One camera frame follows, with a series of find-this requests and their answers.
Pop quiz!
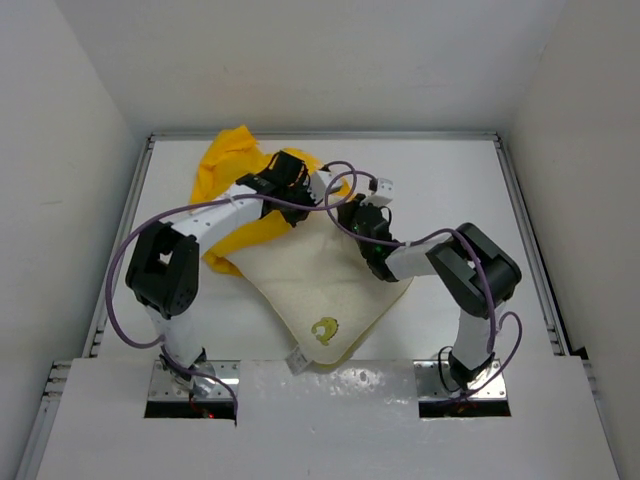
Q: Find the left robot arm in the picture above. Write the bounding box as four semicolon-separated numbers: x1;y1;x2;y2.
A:
125;151;333;385

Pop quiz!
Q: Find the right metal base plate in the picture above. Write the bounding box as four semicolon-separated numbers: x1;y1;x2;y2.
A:
413;359;508;402

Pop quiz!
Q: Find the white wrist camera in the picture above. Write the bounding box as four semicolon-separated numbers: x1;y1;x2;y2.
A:
308;170;335;206
362;178;394;207

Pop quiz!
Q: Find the cream pillow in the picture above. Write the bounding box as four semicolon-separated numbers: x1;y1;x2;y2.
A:
217;212;411;366

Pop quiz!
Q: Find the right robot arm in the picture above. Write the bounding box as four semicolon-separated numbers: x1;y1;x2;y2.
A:
337;194;522;389

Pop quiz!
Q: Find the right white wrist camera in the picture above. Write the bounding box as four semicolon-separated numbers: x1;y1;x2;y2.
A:
362;178;394;207

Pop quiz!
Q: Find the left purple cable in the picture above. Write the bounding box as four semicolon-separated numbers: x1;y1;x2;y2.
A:
108;194;321;416

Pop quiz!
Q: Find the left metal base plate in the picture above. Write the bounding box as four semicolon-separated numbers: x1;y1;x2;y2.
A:
147;360;240;402

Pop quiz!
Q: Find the purple cable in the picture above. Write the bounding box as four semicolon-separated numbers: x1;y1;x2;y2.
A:
108;194;321;416
323;160;523;401

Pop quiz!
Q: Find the metal base plate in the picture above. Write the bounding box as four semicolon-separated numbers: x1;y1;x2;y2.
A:
147;360;240;402
413;359;508;402

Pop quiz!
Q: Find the yellow pillowcase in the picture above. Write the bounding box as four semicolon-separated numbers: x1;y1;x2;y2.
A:
188;124;351;279

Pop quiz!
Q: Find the aluminium table frame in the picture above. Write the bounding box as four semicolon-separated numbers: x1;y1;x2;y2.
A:
24;132;616;479

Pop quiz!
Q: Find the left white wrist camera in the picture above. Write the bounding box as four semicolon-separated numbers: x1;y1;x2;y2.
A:
308;170;335;206

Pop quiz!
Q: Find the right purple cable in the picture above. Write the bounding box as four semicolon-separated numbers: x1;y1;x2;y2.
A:
323;160;523;401

